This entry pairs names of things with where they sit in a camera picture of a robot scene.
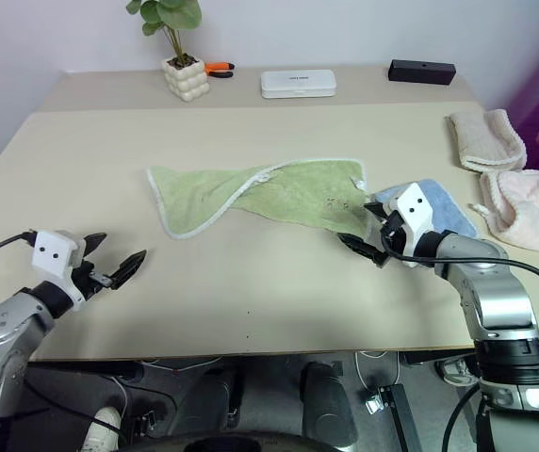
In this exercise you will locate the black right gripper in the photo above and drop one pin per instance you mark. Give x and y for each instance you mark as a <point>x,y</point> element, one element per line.
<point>393,233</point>

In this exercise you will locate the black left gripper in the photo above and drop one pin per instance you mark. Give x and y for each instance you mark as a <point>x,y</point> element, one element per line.
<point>89,281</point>

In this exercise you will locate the green towel with white trim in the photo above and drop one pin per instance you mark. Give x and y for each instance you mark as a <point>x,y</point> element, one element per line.
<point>298,188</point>

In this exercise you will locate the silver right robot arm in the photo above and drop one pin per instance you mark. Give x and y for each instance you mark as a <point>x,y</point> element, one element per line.
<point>500,301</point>

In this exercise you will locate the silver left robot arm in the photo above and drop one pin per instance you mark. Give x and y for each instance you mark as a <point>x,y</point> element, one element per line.
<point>1,325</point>

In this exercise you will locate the light blue towel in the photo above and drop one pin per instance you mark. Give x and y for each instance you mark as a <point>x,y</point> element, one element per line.
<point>448,207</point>

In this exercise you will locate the cream folded towel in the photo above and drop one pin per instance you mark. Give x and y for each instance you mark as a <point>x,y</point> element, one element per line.
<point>481,136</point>

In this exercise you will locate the pink towel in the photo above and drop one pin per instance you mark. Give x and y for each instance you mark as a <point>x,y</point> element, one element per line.
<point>533,207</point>

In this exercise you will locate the white flat rectangular case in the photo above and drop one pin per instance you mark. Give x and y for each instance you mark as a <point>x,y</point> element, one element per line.
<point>298,85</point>

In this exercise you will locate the black rectangular box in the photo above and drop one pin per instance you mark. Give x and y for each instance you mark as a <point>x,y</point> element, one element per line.
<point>420,70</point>

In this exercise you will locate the white and grey shoe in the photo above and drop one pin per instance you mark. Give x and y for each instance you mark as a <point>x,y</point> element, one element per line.
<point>455,370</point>

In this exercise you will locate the dark rounded grey shape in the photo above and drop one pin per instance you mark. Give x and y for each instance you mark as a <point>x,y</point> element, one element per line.
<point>199,400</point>
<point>326,400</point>

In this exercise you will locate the black metal table strut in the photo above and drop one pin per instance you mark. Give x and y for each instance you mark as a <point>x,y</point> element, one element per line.
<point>399,414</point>

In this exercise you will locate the green plant in white pot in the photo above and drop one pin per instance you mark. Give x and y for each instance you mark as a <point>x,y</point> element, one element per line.
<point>187,81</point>

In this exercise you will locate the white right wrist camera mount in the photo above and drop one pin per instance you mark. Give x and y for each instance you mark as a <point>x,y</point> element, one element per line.
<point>415,207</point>

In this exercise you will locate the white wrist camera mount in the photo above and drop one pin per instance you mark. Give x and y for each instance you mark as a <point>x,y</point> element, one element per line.
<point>415,207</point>
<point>53,254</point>

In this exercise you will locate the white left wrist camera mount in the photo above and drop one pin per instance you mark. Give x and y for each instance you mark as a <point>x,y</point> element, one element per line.
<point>53,254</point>

